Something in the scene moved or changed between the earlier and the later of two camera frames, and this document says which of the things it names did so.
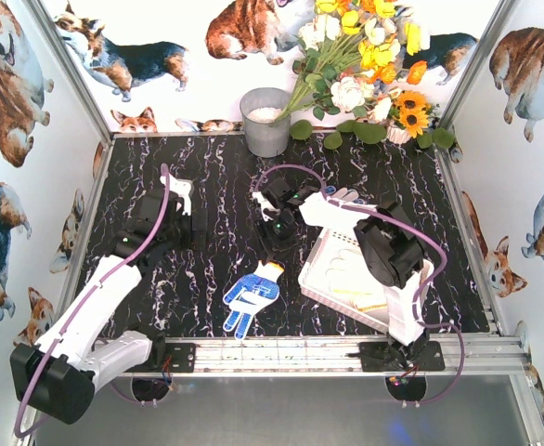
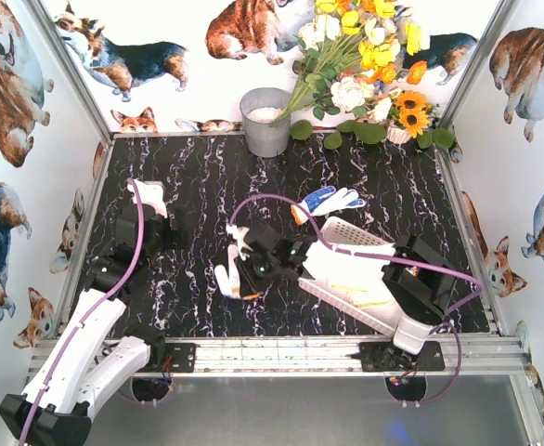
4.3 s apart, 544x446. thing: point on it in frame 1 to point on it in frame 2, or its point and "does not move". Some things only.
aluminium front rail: x=463 y=357 does not move
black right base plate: x=378 y=357 does not move
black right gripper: x=274 y=230 to x=247 y=268
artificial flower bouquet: x=351 y=53 does not move
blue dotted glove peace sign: x=249 y=294 to x=229 y=284
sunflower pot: x=411 y=117 does not move
